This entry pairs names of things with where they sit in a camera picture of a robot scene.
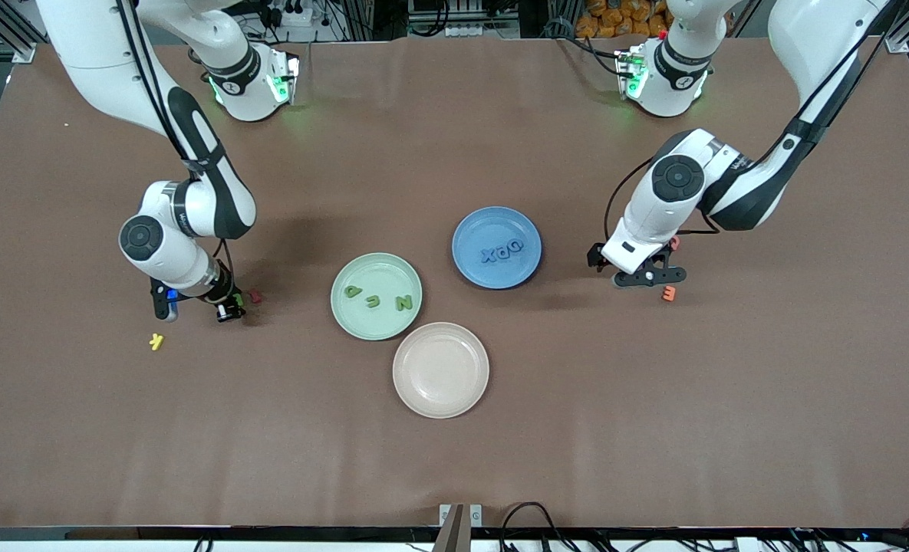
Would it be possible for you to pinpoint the green plate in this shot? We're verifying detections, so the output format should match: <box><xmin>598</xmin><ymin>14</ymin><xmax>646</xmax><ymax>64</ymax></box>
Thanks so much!
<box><xmin>330</xmin><ymin>252</ymin><xmax>423</xmax><ymax>341</ymax></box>

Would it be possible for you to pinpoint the looped black cable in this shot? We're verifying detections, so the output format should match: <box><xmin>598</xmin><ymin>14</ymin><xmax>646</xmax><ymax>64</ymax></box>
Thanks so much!
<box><xmin>500</xmin><ymin>501</ymin><xmax>574</xmax><ymax>552</ymax></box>

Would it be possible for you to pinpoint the blue plate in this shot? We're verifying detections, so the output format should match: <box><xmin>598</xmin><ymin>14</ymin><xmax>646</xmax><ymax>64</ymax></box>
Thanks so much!
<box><xmin>451</xmin><ymin>205</ymin><xmax>543</xmax><ymax>291</ymax></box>

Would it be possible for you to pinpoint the white power strip with plugs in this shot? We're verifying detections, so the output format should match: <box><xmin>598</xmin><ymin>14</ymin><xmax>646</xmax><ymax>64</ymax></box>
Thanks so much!
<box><xmin>259</xmin><ymin>0</ymin><xmax>314</xmax><ymax>28</ymax></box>

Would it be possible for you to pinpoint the brown table cover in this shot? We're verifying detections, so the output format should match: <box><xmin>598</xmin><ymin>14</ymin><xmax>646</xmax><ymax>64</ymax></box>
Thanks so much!
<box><xmin>0</xmin><ymin>34</ymin><xmax>909</xmax><ymax>530</ymax></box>

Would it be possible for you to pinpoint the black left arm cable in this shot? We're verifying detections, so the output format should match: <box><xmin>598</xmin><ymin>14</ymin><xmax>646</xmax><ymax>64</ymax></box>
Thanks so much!
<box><xmin>604</xmin><ymin>0</ymin><xmax>905</xmax><ymax>248</ymax></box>

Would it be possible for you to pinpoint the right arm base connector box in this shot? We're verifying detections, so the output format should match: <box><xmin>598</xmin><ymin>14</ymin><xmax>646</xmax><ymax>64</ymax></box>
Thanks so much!
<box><xmin>268</xmin><ymin>50</ymin><xmax>301</xmax><ymax>106</ymax></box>

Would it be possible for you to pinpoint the beige plate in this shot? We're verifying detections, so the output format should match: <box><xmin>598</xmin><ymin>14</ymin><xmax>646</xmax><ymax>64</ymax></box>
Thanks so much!
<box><xmin>392</xmin><ymin>321</ymin><xmax>490</xmax><ymax>419</ymax></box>

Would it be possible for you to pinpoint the orange packets pile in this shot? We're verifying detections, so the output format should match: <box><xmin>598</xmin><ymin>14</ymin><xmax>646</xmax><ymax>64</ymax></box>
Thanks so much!
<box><xmin>575</xmin><ymin>0</ymin><xmax>674</xmax><ymax>39</ymax></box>

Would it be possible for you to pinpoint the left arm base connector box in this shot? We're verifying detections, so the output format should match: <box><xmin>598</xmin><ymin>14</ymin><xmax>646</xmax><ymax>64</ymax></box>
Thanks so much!
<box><xmin>614</xmin><ymin>46</ymin><xmax>648</xmax><ymax>99</ymax></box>

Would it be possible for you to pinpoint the grey metal table bracket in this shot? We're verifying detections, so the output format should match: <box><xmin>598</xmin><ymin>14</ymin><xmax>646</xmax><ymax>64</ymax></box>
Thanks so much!
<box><xmin>439</xmin><ymin>504</ymin><xmax>482</xmax><ymax>552</ymax></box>

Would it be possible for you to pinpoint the black cable bundle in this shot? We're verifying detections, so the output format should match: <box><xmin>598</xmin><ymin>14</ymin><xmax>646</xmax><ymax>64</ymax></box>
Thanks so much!
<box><xmin>753</xmin><ymin>515</ymin><xmax>909</xmax><ymax>552</ymax></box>

